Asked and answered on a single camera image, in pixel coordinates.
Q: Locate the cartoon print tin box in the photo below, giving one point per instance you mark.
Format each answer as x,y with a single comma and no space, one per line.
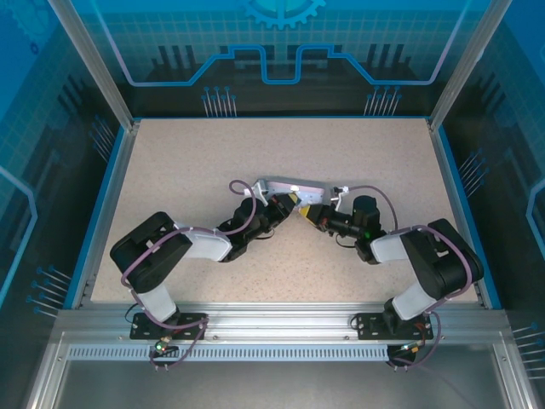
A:
298,189

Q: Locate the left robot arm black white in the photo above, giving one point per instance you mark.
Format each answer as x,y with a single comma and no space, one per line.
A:
145,255

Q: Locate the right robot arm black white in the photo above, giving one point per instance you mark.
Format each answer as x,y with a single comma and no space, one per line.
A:
438,260

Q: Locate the gold metal hasp latch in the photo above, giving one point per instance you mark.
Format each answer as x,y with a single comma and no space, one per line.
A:
294,188

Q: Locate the connector with green light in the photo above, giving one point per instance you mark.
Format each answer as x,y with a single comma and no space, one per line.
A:
162,346
411,347

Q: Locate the blue printed acrylic panel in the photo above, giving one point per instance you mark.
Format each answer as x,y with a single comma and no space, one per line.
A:
272,25
34,149
511,149

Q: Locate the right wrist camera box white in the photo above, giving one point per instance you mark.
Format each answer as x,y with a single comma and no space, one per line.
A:
339,198

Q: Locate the aluminium side rail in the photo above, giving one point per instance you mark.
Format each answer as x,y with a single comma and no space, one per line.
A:
442,162
123,162

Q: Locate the aluminium cross rail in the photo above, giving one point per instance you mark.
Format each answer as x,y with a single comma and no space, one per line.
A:
277,317

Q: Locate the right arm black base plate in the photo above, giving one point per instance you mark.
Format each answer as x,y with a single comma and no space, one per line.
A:
368,326

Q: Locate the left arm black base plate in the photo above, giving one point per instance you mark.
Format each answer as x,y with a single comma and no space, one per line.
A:
191,326

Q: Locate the aluminium frame post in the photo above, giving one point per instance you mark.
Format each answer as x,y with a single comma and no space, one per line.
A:
98,64
464,64

